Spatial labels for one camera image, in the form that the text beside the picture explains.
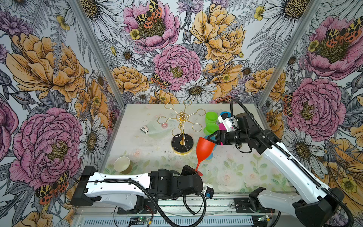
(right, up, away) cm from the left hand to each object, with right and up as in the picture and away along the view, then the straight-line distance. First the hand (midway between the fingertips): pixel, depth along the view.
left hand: (191, 170), depth 67 cm
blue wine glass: (+11, +15, 0) cm, 18 cm away
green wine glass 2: (+14, +18, +26) cm, 34 cm away
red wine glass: (+6, +10, -1) cm, 12 cm away
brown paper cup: (-41, -4, +20) cm, 46 cm away
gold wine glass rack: (-5, +7, +29) cm, 30 cm away
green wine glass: (+14, +25, +28) cm, 40 cm away
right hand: (+10, +12, +3) cm, 16 cm away
